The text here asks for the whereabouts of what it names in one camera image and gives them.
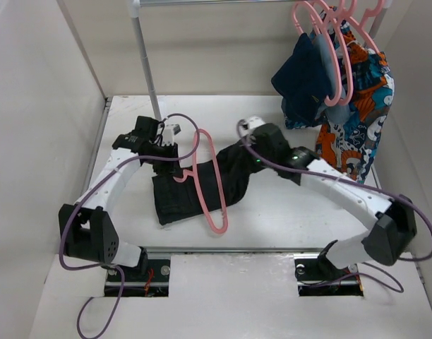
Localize pink hanger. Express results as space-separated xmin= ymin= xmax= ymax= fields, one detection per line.
xmin=174 ymin=129 xmax=229 ymax=236
xmin=336 ymin=0 xmax=385 ymax=53
xmin=291 ymin=1 xmax=343 ymax=107
xmin=311 ymin=1 xmax=354 ymax=107

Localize black trousers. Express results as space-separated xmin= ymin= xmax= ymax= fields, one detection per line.
xmin=152 ymin=141 xmax=264 ymax=226

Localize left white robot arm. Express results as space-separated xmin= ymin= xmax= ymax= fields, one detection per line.
xmin=59 ymin=116 xmax=181 ymax=280

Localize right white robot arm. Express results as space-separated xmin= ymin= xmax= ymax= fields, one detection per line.
xmin=236 ymin=117 xmax=416 ymax=278

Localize pink hanger front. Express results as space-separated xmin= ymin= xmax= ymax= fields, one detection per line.
xmin=291 ymin=1 xmax=343 ymax=107

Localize pink hanger back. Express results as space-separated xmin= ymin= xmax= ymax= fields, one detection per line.
xmin=336 ymin=0 xmax=385 ymax=53

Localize white rack base foot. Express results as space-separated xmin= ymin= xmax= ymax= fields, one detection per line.
xmin=158 ymin=96 xmax=169 ymax=120

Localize navy blue shorts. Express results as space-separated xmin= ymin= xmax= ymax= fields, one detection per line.
xmin=271 ymin=33 xmax=332 ymax=129

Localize grey blue garment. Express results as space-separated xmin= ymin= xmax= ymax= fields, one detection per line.
xmin=313 ymin=35 xmax=350 ymax=124

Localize colourful patterned shorts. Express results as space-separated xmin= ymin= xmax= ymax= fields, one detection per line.
xmin=282 ymin=5 xmax=395 ymax=184

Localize grey rack pole left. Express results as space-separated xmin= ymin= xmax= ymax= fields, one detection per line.
xmin=127 ymin=1 xmax=162 ymax=120

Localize grey rack pole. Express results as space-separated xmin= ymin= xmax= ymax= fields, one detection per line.
xmin=127 ymin=1 xmax=162 ymax=120
xmin=363 ymin=0 xmax=393 ymax=52

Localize grey rack pole right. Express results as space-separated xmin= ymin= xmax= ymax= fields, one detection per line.
xmin=363 ymin=0 xmax=393 ymax=52

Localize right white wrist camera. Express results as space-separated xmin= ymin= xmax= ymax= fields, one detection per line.
xmin=241 ymin=116 xmax=265 ymax=133

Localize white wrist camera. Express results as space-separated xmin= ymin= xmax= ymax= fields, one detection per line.
xmin=160 ymin=124 xmax=181 ymax=146
xmin=241 ymin=116 xmax=265 ymax=133

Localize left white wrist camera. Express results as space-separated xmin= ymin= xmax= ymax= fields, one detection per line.
xmin=160 ymin=124 xmax=181 ymax=146

